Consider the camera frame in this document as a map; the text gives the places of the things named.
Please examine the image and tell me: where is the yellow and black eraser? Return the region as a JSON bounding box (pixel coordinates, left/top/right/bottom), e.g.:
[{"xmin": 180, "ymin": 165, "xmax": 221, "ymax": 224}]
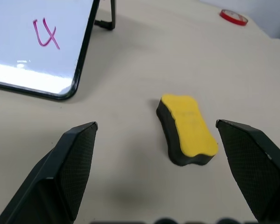
[{"xmin": 155, "ymin": 93, "xmax": 219, "ymax": 167}]

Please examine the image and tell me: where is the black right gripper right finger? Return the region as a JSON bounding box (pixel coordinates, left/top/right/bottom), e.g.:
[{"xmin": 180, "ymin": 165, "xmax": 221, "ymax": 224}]
[{"xmin": 215, "ymin": 119, "xmax": 280, "ymax": 224}]

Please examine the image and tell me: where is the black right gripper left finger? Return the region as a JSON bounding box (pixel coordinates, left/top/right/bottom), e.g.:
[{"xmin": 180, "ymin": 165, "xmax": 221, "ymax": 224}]
[{"xmin": 0, "ymin": 121, "xmax": 98, "ymax": 224}]

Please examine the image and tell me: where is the black whiteboard stand leg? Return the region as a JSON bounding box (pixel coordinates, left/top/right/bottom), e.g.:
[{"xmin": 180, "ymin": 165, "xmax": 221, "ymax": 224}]
[{"xmin": 94, "ymin": 0, "xmax": 117, "ymax": 31}]

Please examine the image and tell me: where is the red tape roll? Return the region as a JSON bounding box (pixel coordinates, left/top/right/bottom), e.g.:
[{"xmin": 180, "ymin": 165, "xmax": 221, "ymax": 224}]
[{"xmin": 219, "ymin": 9, "xmax": 248, "ymax": 27}]

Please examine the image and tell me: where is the black-framed whiteboard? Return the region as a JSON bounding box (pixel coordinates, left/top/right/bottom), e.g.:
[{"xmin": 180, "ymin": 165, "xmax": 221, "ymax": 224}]
[{"xmin": 0, "ymin": 0, "xmax": 101, "ymax": 101}]

